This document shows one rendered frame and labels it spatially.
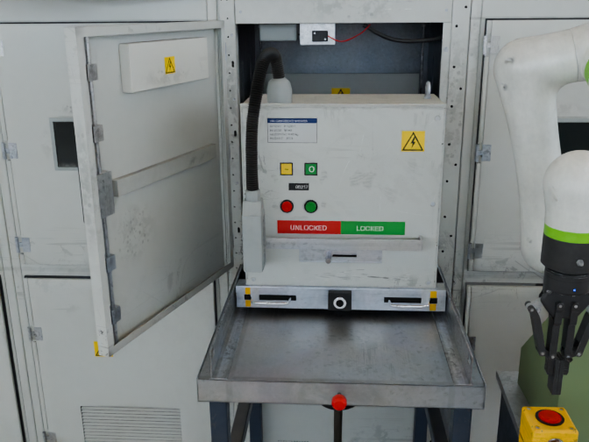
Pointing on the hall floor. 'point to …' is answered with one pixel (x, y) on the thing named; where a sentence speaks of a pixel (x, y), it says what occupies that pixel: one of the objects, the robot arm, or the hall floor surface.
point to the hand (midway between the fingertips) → (556, 373)
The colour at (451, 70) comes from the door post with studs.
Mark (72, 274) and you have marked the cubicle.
